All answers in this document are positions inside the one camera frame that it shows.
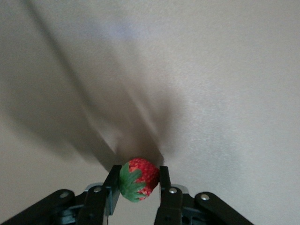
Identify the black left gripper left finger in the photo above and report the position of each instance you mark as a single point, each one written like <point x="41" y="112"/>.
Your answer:
<point x="93" y="206"/>

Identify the brown table cloth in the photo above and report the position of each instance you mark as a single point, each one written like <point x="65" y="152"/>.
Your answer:
<point x="211" y="70"/>

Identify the red toy strawberry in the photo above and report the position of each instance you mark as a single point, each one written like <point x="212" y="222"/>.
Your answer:
<point x="145" y="173"/>

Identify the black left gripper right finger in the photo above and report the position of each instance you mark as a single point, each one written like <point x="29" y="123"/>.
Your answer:
<point x="171" y="206"/>

